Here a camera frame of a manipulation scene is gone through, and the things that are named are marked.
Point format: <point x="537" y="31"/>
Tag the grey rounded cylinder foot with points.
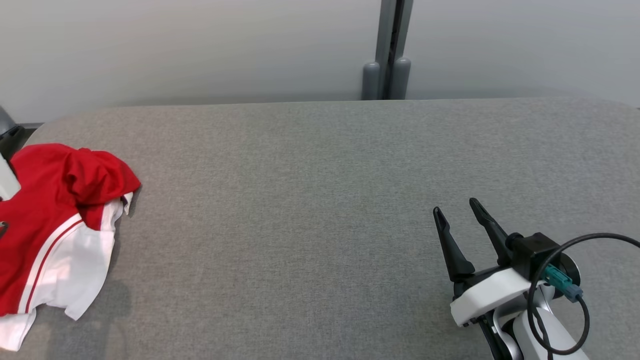
<point x="370" y="82"/>
<point x="401" y="80"/>

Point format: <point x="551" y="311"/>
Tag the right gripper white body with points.
<point x="487" y="295"/>

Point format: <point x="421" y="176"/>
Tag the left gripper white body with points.
<point x="7" y="182"/>

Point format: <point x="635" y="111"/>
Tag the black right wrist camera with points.
<point x="537" y="250"/>

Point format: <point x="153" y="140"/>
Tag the grey metal cart frame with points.
<point x="7" y="135"/>

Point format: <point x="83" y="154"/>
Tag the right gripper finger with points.
<point x="492" y="232"/>
<point x="452" y="250"/>

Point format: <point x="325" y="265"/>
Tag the red Bulls jersey white sleeves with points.
<point x="45" y="235"/>

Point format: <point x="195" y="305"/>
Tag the grey vertical wall post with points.
<point x="385" y="30"/>

